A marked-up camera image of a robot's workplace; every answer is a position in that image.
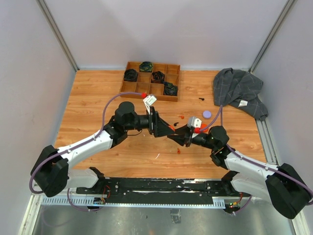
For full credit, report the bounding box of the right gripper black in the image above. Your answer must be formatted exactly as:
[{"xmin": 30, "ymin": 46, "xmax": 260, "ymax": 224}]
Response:
[{"xmin": 169, "ymin": 123, "xmax": 217, "ymax": 150}]

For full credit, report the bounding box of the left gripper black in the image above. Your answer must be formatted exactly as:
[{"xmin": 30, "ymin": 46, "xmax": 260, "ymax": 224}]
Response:
[{"xmin": 125, "ymin": 107, "xmax": 175, "ymax": 138}]

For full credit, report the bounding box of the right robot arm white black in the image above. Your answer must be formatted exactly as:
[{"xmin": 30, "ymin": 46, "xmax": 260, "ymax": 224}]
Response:
[{"xmin": 168, "ymin": 125, "xmax": 313, "ymax": 219}]

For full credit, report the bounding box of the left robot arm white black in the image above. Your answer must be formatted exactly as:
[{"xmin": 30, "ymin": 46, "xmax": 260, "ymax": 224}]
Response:
[{"xmin": 30, "ymin": 101, "xmax": 175, "ymax": 197}]

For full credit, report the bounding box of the lilac earbud charging case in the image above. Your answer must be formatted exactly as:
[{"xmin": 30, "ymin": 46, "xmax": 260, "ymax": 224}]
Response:
[{"xmin": 202, "ymin": 110, "xmax": 212, "ymax": 119}]

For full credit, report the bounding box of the rolled dark belt centre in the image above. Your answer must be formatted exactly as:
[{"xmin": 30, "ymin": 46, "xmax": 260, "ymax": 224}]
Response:
[{"xmin": 151, "ymin": 71, "xmax": 165, "ymax": 84}]

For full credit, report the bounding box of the rolled dark belt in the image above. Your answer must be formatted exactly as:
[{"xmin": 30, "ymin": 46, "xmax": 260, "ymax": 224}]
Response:
[
  {"xmin": 151, "ymin": 71, "xmax": 165, "ymax": 84},
  {"xmin": 123, "ymin": 69, "xmax": 138, "ymax": 82}
]

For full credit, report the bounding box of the wooden compartment tray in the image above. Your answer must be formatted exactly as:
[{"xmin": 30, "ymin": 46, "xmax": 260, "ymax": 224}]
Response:
[{"xmin": 120, "ymin": 61, "xmax": 180, "ymax": 102}]

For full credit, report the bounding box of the rolled dark belt left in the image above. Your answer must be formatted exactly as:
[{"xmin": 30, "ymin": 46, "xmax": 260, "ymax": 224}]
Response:
[{"xmin": 123, "ymin": 69, "xmax": 138, "ymax": 82}]

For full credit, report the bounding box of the rolled green belt top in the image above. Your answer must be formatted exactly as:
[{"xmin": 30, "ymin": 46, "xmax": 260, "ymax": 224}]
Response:
[{"xmin": 139, "ymin": 61, "xmax": 154, "ymax": 72}]

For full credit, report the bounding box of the grey checked cloth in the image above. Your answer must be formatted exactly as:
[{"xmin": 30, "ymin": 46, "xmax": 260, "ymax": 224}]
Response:
[{"xmin": 213, "ymin": 68, "xmax": 268, "ymax": 121}]

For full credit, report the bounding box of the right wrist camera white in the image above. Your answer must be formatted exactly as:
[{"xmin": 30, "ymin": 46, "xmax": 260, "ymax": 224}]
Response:
[{"xmin": 187, "ymin": 116, "xmax": 202, "ymax": 128}]

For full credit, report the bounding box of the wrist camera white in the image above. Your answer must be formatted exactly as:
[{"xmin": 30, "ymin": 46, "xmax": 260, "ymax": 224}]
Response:
[
  {"xmin": 187, "ymin": 116, "xmax": 202, "ymax": 128},
  {"xmin": 143, "ymin": 94, "xmax": 157, "ymax": 114}
]

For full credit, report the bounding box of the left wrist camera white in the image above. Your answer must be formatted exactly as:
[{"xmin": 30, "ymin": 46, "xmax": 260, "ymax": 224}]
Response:
[{"xmin": 143, "ymin": 94, "xmax": 157, "ymax": 114}]

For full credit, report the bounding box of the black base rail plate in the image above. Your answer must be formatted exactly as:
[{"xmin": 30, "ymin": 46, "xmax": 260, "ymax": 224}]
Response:
[{"xmin": 76, "ymin": 177, "xmax": 240, "ymax": 206}]

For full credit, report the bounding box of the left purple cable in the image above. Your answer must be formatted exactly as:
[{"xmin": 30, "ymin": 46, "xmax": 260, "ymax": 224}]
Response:
[{"xmin": 29, "ymin": 92, "xmax": 147, "ymax": 195}]

